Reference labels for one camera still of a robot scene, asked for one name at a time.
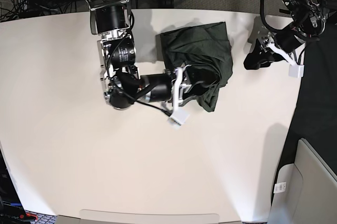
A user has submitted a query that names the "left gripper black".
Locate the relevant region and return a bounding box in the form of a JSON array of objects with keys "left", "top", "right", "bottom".
[{"left": 243, "top": 32, "right": 303, "bottom": 70}]

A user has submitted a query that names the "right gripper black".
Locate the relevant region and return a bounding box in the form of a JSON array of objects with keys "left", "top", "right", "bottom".
[{"left": 139, "top": 70, "right": 219, "bottom": 105}]

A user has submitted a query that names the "dark green long-sleeve shirt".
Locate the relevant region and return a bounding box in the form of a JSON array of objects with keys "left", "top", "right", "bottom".
[{"left": 159, "top": 22, "right": 233, "bottom": 112}]

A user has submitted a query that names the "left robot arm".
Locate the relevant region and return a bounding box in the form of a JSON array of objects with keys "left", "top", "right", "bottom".
[{"left": 243, "top": 0, "right": 326, "bottom": 78}]

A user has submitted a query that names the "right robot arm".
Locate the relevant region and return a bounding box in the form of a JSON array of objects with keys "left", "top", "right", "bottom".
[{"left": 85, "top": 0, "right": 219, "bottom": 110}]

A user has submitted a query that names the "black cloth pile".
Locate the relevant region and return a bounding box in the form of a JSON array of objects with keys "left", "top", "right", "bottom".
[{"left": 268, "top": 23, "right": 336, "bottom": 193}]

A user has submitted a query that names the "grey plastic bin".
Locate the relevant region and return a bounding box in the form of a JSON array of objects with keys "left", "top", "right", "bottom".
[{"left": 267, "top": 138, "right": 336, "bottom": 223}]

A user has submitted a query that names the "grey tray edge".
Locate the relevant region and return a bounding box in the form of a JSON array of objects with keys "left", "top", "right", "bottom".
[{"left": 56, "top": 209, "right": 243, "bottom": 224}]

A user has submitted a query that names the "black box with label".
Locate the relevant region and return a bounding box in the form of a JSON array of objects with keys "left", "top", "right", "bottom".
[{"left": 1, "top": 154, "right": 25, "bottom": 223}]

